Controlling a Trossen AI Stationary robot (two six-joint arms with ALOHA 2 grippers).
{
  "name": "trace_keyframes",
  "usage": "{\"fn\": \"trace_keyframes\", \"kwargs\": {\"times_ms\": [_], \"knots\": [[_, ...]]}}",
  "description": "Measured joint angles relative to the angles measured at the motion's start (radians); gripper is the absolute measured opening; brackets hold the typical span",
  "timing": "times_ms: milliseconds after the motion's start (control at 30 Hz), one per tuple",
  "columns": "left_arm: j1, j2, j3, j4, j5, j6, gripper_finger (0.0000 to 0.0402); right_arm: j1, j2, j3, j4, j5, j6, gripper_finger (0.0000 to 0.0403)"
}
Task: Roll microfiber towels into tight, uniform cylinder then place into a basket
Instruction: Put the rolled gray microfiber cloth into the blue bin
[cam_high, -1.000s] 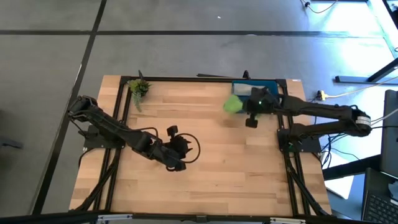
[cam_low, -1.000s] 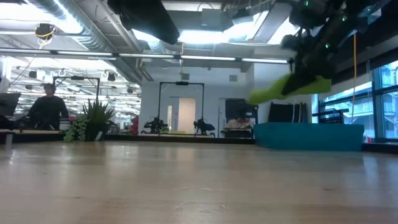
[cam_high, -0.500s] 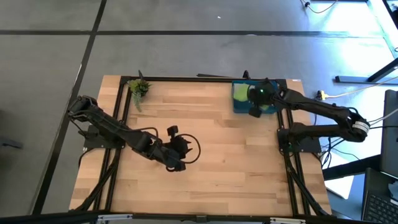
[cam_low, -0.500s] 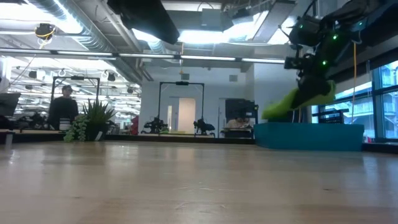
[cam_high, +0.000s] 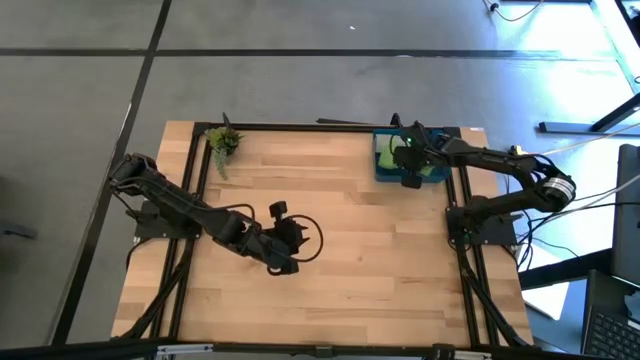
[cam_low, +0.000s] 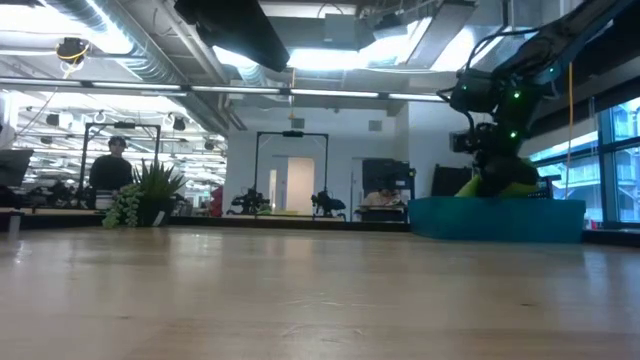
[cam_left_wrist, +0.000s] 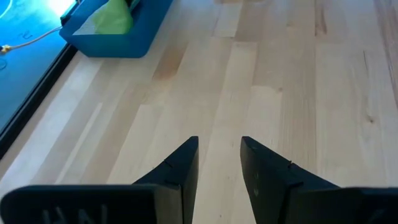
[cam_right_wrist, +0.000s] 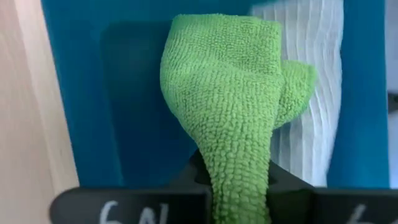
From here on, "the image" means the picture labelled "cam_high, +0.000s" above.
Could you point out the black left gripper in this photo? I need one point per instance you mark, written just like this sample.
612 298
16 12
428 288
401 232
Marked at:
287 235

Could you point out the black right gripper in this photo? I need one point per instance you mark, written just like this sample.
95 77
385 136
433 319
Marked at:
417 150

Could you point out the green microfiber towel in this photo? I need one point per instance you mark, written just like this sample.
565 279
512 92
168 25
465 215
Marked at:
386 159

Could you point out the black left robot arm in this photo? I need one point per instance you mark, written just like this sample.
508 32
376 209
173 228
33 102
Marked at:
190 210

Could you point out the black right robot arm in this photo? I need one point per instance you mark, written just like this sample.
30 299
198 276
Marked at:
500 162

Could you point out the blue basket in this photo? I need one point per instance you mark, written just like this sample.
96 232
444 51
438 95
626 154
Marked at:
385 176

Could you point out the yellow power plug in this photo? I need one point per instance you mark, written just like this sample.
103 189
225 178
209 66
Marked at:
516 148

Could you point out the green artificial potted plant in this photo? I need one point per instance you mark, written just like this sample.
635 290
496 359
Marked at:
225 142

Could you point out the black desk leg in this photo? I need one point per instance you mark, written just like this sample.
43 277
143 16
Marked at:
590 127

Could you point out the black slanted desk bar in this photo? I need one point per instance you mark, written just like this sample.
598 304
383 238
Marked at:
565 267

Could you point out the white board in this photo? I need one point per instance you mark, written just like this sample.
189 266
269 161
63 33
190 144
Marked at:
545 300

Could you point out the black monitor panel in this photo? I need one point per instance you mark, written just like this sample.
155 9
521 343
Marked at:
627 225

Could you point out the black overhead rig bar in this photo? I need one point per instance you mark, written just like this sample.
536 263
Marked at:
100 350

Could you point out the black laptop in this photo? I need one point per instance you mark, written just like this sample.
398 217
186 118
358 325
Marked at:
607 325

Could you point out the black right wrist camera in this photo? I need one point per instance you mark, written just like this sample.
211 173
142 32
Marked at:
411 180

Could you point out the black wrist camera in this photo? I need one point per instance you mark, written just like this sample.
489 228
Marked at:
278 209
411 180

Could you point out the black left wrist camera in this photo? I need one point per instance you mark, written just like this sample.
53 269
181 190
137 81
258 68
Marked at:
278 209

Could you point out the black aluminium table frame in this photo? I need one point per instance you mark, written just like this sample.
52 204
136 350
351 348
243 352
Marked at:
300 128

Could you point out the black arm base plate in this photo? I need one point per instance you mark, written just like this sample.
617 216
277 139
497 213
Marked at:
495 232
150 231

